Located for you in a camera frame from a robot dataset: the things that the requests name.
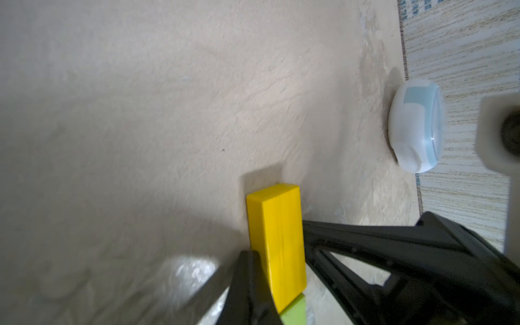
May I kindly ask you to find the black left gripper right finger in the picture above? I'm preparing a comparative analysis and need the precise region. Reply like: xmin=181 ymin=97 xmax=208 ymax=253
xmin=253 ymin=251 xmax=282 ymax=324

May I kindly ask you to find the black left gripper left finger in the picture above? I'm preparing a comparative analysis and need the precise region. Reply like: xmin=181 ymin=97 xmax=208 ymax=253
xmin=217 ymin=251 xmax=259 ymax=324

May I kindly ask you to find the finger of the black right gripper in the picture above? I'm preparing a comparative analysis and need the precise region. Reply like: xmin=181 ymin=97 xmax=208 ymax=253
xmin=303 ymin=212 xmax=519 ymax=324

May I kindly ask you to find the yellow block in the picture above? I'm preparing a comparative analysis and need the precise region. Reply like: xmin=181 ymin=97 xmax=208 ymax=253
xmin=246 ymin=184 xmax=307 ymax=313

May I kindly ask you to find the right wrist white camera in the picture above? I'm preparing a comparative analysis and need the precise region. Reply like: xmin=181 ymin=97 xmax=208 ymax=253
xmin=475 ymin=92 xmax=519 ymax=265

